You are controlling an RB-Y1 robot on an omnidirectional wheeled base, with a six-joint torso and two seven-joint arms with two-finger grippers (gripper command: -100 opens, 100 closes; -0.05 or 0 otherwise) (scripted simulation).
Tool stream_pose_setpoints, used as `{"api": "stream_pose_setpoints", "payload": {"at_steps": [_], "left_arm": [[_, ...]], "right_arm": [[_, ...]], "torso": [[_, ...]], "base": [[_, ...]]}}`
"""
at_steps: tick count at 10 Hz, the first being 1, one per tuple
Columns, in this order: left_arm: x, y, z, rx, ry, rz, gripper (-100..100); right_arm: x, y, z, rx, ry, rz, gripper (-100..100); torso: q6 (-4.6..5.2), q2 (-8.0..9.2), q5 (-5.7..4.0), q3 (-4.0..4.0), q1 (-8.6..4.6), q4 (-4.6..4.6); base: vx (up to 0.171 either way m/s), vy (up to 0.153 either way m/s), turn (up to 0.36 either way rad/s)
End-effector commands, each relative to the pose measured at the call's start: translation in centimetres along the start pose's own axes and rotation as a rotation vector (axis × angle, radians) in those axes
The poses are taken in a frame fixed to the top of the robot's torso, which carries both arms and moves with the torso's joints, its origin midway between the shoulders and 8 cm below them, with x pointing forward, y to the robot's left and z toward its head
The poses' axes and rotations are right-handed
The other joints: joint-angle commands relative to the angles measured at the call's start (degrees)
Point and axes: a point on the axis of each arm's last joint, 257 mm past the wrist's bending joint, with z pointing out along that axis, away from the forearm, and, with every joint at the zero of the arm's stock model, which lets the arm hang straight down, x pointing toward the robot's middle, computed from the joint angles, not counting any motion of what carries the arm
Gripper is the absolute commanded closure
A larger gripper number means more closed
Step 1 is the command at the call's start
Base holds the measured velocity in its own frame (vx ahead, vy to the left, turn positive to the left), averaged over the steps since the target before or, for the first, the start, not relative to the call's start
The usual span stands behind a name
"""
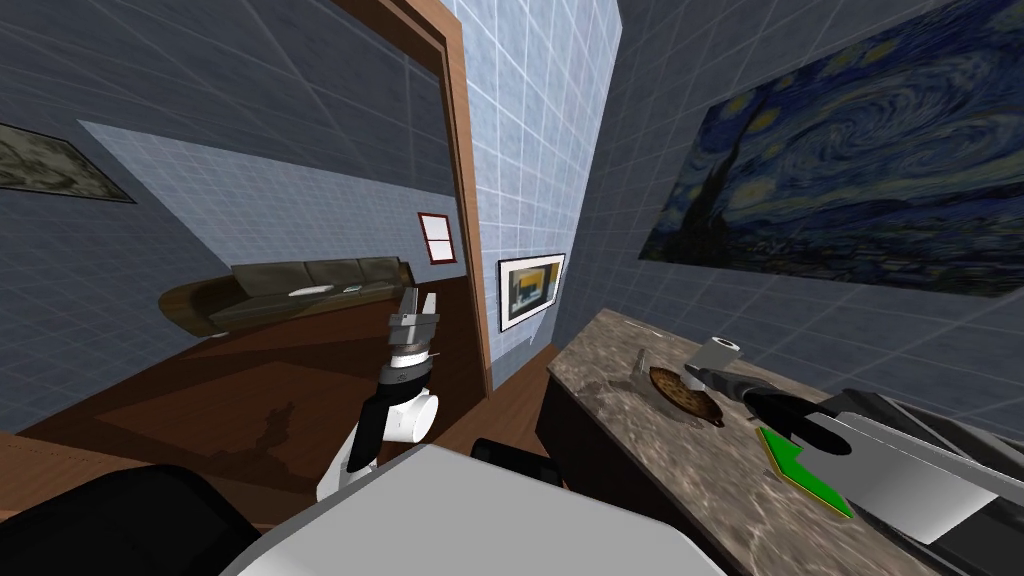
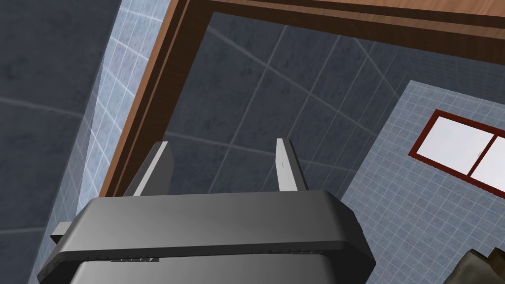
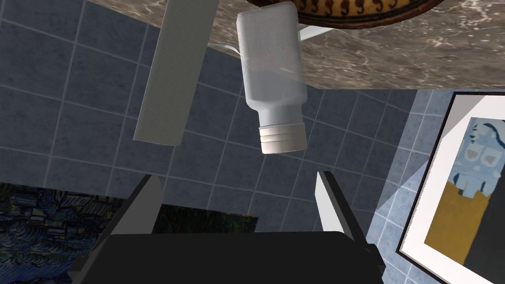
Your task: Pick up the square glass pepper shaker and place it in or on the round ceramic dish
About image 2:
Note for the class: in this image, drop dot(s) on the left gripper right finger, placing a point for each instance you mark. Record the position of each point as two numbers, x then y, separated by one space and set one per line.
288 167

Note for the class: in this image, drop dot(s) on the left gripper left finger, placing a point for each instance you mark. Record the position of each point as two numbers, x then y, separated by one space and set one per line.
154 171

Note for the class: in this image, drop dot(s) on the red-framed window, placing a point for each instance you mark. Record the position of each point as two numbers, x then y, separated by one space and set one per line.
457 148

